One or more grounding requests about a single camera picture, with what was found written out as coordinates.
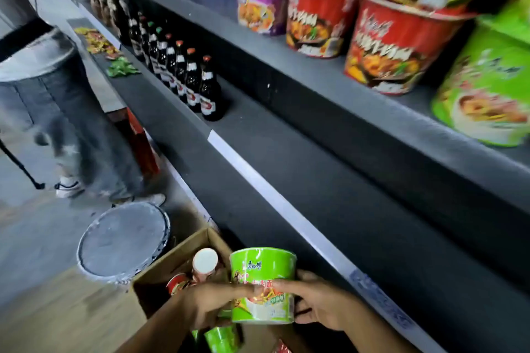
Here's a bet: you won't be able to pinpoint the person's right hand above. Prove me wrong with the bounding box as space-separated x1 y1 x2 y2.
271 270 366 332

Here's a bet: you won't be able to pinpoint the person's left hand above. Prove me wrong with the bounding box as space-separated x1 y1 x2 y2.
182 281 264 331

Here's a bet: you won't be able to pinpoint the noodle bowls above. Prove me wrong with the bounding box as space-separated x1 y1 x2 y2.
165 247 293 353

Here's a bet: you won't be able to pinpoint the green cup noodle bowl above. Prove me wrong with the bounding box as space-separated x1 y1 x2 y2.
488 0 530 44
229 247 299 326
431 17 530 148

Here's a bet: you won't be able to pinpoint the brown cardboard box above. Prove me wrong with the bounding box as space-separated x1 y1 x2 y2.
131 226 249 353

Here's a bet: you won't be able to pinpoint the dark metal store shelving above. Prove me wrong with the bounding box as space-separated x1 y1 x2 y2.
54 0 530 353

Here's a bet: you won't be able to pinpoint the person's left forearm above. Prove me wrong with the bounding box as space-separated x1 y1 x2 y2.
115 303 208 353

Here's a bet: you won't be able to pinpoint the blue price tag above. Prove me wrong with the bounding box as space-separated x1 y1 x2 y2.
349 269 415 331

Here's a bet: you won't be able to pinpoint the red orange package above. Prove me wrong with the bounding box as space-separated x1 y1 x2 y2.
107 107 162 178

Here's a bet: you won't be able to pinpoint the row of dark glass bottles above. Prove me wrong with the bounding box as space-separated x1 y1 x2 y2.
109 0 227 123

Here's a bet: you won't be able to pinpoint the pile of green snack packets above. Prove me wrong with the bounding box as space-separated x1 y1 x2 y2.
105 55 142 79

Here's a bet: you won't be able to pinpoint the pile of yellow snack packets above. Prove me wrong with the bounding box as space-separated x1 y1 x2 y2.
74 27 121 56

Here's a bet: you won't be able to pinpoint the row of light sauce bottles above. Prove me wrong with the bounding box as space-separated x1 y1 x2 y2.
86 0 121 28

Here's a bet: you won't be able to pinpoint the black hanging strap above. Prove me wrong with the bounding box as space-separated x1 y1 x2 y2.
0 140 46 190

